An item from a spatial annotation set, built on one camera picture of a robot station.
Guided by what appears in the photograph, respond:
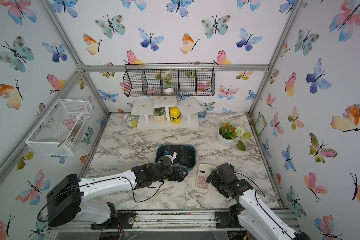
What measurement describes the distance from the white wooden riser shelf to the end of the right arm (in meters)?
0.45

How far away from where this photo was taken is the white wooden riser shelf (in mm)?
1002

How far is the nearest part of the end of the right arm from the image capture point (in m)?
0.58
